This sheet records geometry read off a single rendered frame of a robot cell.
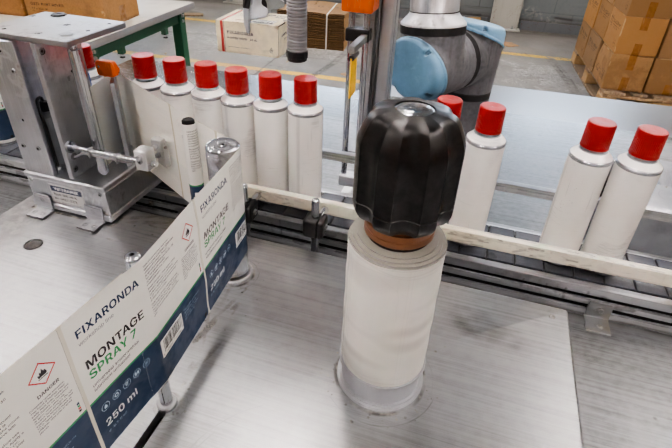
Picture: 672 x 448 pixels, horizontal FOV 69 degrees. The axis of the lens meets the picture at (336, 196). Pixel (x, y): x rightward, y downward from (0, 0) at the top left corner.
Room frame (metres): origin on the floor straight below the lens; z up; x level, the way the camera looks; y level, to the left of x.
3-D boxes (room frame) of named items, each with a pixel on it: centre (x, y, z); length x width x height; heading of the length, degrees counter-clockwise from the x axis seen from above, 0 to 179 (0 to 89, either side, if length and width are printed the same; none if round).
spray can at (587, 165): (0.55, -0.32, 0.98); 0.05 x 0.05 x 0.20
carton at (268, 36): (1.26, 0.22, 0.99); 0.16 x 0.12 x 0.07; 76
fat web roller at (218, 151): (0.48, 0.13, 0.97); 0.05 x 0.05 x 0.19
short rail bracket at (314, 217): (0.56, 0.03, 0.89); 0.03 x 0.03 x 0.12; 74
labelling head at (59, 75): (0.65, 0.37, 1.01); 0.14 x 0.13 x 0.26; 74
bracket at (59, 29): (0.65, 0.38, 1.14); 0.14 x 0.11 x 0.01; 74
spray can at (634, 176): (0.53, -0.37, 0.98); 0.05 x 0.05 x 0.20
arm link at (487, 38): (0.99, -0.25, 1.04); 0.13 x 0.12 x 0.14; 136
